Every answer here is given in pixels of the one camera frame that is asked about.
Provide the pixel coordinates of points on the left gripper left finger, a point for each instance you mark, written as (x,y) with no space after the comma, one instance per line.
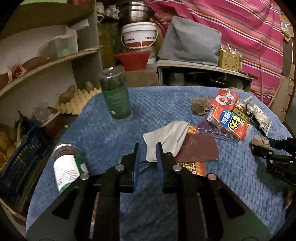
(121,178)

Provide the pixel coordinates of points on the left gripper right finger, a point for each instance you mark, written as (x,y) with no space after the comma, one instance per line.
(175,179)

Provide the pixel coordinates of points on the brown paper ball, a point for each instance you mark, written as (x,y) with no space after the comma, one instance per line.
(259,141)

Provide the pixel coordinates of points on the grey cloth rag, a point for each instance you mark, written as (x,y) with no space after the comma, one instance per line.
(171,137)

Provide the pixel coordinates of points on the silver black snack packet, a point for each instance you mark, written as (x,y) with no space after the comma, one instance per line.
(257,117)

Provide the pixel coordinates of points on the red noodle snack packet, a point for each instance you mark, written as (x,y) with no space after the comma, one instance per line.
(229,121)

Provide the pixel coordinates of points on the dark red scouring pad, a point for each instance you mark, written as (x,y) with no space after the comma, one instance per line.
(198,148)

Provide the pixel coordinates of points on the blue quilted table cloth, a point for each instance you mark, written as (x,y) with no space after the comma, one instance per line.
(148,214)

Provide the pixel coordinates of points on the white-labelled lying jar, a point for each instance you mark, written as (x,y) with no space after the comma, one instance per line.
(69,164)

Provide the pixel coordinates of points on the purple blister pack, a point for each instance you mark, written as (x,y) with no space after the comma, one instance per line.
(208,128)

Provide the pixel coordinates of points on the yellow red small box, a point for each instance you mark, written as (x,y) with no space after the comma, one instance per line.
(241,111)

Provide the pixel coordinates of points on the crumpled brown paper piece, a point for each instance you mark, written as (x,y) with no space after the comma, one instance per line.
(201,106)

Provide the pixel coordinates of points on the yellow egg tray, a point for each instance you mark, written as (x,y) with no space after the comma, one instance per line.
(77,102)

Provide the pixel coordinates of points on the red heart snack packet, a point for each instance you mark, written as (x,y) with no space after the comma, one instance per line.
(225,99)

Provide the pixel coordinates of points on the green glass jar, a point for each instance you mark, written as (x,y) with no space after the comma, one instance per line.
(115,93)

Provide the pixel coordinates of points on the black plastic crate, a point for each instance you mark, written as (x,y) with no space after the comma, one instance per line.
(33,148)

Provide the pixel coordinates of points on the low wooden side table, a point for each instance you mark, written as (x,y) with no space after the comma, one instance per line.
(180,73)

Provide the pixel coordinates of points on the red plastic basket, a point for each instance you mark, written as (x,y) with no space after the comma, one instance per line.
(135,60)

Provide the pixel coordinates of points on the yellow chopstick holder box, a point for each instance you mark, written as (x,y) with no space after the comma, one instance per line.
(229,59)

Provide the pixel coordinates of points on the grey fabric cover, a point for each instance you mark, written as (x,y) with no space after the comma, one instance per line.
(189,41)

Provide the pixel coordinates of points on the striped pink curtain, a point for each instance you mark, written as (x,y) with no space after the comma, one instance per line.
(251,27)

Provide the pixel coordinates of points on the white plastic bucket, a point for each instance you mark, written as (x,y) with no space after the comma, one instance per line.
(139,35)

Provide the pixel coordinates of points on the wooden corner shelf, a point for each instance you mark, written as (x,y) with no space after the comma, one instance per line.
(47,47)

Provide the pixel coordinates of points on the steel pot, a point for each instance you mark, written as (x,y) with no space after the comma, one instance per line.
(134,11)

